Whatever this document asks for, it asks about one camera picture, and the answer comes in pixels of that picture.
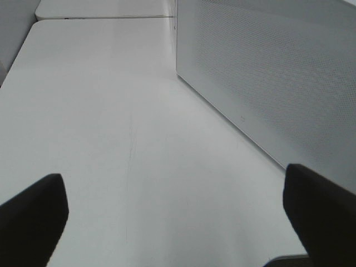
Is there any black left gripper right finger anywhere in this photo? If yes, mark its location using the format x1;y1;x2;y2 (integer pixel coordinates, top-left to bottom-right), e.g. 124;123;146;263
283;164;355;266

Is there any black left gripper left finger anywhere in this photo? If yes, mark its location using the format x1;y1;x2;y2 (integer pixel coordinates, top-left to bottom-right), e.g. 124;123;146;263
1;174;69;266

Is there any white microwave door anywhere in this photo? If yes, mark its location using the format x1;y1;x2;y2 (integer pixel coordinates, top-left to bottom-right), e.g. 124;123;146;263
176;1;355;191

